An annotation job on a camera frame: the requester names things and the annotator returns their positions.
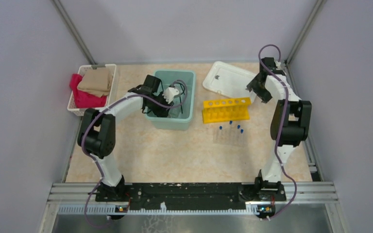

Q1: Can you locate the beige cloth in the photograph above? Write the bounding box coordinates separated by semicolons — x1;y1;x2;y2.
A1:
77;68;113;97

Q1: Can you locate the yellow test tube rack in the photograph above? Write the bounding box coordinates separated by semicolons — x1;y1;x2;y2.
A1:
202;98;251;124

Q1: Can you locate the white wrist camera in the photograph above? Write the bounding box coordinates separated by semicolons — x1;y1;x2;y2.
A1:
162;86;180;104
277;62;286;69

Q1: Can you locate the pink cloth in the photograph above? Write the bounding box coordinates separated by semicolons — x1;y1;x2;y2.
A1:
69;74;107;108

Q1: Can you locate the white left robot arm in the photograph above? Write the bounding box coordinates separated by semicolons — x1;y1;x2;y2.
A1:
77;75;187;201

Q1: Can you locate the teal plastic bin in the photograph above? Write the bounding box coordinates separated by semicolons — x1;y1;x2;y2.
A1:
145;69;196;131

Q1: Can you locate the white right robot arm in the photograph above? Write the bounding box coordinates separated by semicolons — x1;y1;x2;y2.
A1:
247;57;312;200

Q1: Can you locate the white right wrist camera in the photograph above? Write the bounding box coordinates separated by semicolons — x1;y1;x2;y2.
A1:
277;62;286;69

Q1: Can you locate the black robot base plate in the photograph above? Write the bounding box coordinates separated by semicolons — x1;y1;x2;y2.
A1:
95;181;287;211

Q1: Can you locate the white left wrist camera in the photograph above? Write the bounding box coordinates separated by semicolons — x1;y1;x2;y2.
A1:
162;86;180;104

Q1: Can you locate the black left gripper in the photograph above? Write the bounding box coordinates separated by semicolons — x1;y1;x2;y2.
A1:
147;91;174;118

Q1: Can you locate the white plastic tray lid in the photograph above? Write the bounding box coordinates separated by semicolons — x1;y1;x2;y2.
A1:
203;61;256;102

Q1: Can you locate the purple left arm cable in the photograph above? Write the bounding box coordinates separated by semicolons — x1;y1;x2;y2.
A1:
80;80;189;230

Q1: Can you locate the white perforated plastic basket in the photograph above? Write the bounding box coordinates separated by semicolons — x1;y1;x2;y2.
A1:
67;64;119;117

